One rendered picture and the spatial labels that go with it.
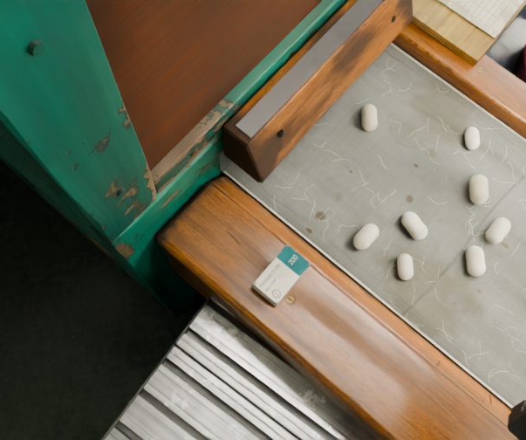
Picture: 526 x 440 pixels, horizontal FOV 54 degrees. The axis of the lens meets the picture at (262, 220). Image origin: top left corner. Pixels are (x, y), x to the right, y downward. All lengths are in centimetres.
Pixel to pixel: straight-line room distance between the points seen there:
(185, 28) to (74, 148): 12
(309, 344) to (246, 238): 14
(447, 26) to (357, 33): 18
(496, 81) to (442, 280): 28
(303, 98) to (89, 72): 30
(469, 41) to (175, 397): 59
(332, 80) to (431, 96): 18
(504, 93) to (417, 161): 15
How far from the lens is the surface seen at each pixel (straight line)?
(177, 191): 56
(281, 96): 55
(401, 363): 60
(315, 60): 58
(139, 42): 36
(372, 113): 68
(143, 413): 67
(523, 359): 68
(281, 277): 56
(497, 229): 68
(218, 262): 58
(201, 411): 67
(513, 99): 76
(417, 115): 72
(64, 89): 31
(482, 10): 80
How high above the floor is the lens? 133
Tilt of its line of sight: 72 degrees down
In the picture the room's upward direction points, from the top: 11 degrees clockwise
